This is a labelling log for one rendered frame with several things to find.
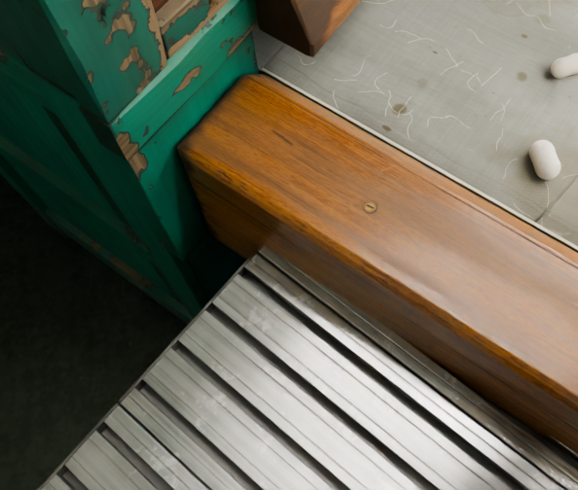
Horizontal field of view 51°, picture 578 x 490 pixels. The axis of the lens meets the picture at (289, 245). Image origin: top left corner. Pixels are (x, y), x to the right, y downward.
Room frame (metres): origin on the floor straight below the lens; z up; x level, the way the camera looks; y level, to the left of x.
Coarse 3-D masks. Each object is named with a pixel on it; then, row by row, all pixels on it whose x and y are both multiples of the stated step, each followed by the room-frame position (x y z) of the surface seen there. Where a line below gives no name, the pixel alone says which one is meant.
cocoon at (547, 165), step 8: (536, 144) 0.25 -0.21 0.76; (544, 144) 0.25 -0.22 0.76; (552, 144) 0.25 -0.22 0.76; (536, 152) 0.25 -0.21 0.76; (544, 152) 0.24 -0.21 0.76; (552, 152) 0.24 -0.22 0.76; (536, 160) 0.24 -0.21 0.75; (544, 160) 0.24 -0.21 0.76; (552, 160) 0.24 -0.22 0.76; (536, 168) 0.23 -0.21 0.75; (544, 168) 0.23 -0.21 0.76; (552, 168) 0.23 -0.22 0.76; (544, 176) 0.23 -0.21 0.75; (552, 176) 0.23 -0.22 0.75
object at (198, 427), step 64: (256, 256) 0.22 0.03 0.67; (192, 320) 0.16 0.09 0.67; (256, 320) 0.16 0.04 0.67; (320, 320) 0.15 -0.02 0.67; (192, 384) 0.10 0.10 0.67; (256, 384) 0.10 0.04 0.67; (320, 384) 0.09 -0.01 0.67; (384, 384) 0.09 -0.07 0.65; (448, 384) 0.08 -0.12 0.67; (128, 448) 0.06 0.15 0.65; (192, 448) 0.05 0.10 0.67; (256, 448) 0.05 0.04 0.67; (320, 448) 0.04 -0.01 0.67; (384, 448) 0.04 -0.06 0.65; (448, 448) 0.03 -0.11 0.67; (512, 448) 0.03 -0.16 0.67
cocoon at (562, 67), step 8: (568, 56) 0.34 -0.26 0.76; (576, 56) 0.34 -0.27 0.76; (552, 64) 0.34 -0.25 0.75; (560, 64) 0.33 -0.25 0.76; (568, 64) 0.33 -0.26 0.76; (576, 64) 0.33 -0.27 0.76; (552, 72) 0.33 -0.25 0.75; (560, 72) 0.33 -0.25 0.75; (568, 72) 0.33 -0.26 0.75; (576, 72) 0.33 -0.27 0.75
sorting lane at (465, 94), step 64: (384, 0) 0.44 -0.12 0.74; (448, 0) 0.43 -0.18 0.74; (512, 0) 0.43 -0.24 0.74; (576, 0) 0.42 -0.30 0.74; (320, 64) 0.37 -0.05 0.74; (384, 64) 0.36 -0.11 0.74; (448, 64) 0.36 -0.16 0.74; (512, 64) 0.35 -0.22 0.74; (384, 128) 0.30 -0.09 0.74; (448, 128) 0.29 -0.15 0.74; (512, 128) 0.28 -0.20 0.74; (576, 128) 0.28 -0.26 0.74; (512, 192) 0.22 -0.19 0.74; (576, 192) 0.21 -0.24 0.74
